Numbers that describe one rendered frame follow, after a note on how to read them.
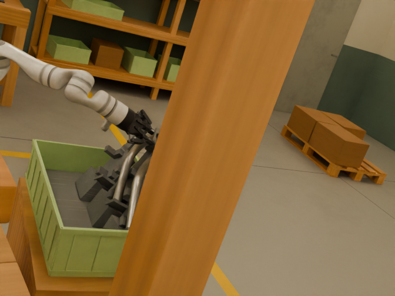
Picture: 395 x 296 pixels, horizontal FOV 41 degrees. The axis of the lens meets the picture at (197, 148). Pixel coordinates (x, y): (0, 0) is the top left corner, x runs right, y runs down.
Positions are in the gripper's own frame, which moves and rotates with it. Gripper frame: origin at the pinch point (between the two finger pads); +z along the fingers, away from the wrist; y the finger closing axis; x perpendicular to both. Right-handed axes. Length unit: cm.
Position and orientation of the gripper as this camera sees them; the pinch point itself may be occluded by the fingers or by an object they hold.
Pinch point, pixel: (152, 137)
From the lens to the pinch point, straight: 181.5
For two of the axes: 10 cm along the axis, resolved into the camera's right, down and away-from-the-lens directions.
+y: 2.2, -8.3, 5.1
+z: 6.9, 5.0, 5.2
